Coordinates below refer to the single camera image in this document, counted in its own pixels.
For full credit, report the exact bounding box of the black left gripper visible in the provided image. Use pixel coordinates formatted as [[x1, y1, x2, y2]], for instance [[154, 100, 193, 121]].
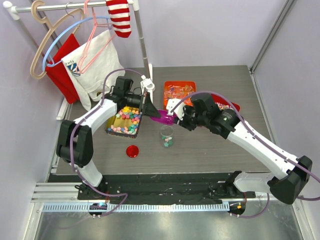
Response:
[[124, 91, 161, 118]]

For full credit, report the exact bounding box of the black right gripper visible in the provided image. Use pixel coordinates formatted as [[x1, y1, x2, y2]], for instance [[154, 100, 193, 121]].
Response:
[[173, 104, 208, 132]]

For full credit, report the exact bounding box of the purple plastic scoop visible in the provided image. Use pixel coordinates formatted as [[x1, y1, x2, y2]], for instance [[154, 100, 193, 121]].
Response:
[[149, 109, 177, 126]]

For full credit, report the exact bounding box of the gold tin of star candies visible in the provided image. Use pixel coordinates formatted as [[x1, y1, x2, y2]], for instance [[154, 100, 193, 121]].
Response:
[[105, 106, 142, 139]]

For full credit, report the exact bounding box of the orange candy box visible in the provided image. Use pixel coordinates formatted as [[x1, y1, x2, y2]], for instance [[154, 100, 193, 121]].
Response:
[[163, 81, 196, 109]]

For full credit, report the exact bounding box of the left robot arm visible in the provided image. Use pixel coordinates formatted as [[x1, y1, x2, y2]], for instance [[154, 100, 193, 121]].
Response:
[[56, 77, 160, 200]]

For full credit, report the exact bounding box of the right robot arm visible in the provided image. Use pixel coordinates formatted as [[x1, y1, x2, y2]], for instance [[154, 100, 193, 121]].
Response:
[[166, 91, 313, 205]]

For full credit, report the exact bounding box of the red lollipop box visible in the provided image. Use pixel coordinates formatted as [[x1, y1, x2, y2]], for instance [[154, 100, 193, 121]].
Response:
[[211, 94, 241, 112]]

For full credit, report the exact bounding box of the clear plastic jar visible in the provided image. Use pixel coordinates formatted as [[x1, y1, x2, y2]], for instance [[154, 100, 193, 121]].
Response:
[[160, 125, 174, 148]]

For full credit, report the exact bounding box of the red jar lid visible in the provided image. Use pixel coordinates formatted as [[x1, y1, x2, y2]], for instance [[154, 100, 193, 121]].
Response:
[[126, 145, 139, 158]]

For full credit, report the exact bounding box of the white cloth bag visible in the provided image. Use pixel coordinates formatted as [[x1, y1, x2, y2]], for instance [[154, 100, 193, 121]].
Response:
[[62, 30, 125, 111]]

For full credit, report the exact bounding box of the red cloth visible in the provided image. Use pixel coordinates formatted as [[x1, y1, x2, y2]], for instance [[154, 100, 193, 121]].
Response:
[[45, 33, 80, 104]]

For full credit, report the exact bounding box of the red white striped sock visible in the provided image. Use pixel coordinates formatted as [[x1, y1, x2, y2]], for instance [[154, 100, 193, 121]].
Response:
[[105, 0, 132, 38]]

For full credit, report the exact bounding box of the blue clothes hanger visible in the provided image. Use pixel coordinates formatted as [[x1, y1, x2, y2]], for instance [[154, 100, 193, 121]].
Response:
[[41, 15, 113, 68]]

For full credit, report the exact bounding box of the white clothes rack stand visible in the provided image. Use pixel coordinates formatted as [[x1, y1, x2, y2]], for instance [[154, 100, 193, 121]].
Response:
[[2, 0, 156, 121]]

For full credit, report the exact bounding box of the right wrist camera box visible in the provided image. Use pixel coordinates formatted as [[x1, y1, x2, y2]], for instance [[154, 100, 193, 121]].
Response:
[[166, 98, 186, 120]]

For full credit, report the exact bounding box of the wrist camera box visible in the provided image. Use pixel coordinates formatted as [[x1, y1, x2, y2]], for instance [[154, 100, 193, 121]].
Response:
[[140, 75, 155, 93], [166, 98, 186, 120]]

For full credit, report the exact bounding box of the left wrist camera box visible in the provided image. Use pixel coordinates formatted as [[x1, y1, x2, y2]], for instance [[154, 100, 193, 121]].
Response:
[[140, 75, 155, 93]]

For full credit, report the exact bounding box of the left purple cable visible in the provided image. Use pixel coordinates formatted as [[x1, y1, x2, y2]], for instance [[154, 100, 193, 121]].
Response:
[[69, 68, 146, 217]]

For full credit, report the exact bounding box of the purple cable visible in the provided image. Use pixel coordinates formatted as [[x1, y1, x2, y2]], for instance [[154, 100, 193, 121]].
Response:
[[169, 90, 320, 218], [69, 68, 146, 217]]

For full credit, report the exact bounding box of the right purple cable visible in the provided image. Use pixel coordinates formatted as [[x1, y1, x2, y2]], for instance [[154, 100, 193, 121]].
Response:
[[169, 90, 320, 218]]

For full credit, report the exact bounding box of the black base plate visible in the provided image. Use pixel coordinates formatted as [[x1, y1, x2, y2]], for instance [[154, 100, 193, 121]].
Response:
[[75, 173, 256, 205]]

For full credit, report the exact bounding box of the pink wire hanger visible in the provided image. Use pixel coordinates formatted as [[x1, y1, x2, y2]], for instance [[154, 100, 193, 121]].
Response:
[[77, 0, 116, 75]]

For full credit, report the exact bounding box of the aluminium rail frame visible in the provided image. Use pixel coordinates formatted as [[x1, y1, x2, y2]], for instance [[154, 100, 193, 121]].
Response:
[[26, 175, 314, 240]]

